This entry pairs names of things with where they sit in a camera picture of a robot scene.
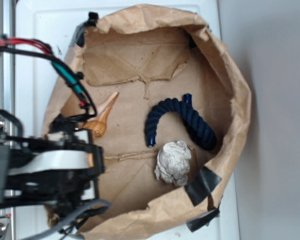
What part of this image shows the white flat ribbon cable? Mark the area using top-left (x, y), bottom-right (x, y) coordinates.
top-left (7, 149), bottom-right (90, 175)

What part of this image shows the dark blue twisted rope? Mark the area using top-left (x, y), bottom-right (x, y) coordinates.
top-left (144, 92), bottom-right (218, 151)

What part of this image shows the aluminium frame rail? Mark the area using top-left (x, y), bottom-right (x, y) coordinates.
top-left (0, 0), bottom-right (17, 240)

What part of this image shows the brown paper bag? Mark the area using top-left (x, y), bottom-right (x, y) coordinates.
top-left (41, 3), bottom-right (253, 240)

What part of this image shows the red and black wire bundle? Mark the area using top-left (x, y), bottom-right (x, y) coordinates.
top-left (0, 33), bottom-right (98, 121)

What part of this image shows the tan spiral seashell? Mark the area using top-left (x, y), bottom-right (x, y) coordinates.
top-left (83, 92), bottom-right (119, 138)

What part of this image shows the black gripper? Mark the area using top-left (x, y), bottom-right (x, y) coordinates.
top-left (0, 109), bottom-right (105, 218)

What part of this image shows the crumpled white paper ball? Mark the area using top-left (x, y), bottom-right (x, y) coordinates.
top-left (154, 140), bottom-right (192, 187)

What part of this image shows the grey braided cable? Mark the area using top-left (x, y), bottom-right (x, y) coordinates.
top-left (22, 198), bottom-right (112, 240)

